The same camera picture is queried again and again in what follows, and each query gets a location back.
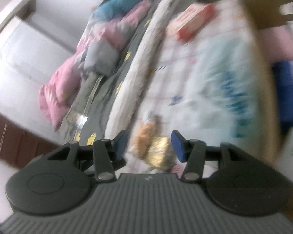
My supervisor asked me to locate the blue white tissue pack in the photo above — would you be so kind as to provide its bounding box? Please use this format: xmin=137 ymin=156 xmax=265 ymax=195
xmin=272 ymin=61 xmax=293 ymax=129

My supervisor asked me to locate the white rolled blanket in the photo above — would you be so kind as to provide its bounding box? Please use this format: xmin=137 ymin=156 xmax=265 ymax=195
xmin=104 ymin=0 xmax=180 ymax=138

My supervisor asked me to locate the gold foil packet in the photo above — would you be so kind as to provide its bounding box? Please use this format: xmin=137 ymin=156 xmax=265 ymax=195
xmin=145 ymin=136 xmax=176 ymax=171

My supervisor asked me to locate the grey bed sheet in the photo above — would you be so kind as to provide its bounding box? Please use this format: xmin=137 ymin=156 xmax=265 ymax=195
xmin=59 ymin=0 xmax=161 ymax=144

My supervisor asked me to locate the plaid floral mat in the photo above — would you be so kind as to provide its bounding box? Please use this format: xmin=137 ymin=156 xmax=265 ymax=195
xmin=126 ymin=2 xmax=259 ymax=173

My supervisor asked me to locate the white plastic bag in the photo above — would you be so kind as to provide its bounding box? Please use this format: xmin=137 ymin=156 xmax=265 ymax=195
xmin=174 ymin=34 xmax=261 ymax=152

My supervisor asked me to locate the pink grey quilt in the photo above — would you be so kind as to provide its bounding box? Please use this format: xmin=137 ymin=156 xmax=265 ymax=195
xmin=38 ymin=0 xmax=152 ymax=131

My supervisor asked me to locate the red wet wipes pack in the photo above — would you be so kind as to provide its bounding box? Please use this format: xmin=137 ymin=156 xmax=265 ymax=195
xmin=166 ymin=3 xmax=215 ymax=41

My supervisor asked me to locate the blue pillow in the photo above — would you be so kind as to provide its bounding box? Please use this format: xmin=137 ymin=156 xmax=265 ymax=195
xmin=89 ymin=0 xmax=143 ymax=21

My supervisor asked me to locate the brown cardboard box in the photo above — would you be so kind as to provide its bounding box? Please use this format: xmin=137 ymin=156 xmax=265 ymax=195
xmin=239 ymin=0 xmax=293 ymax=156

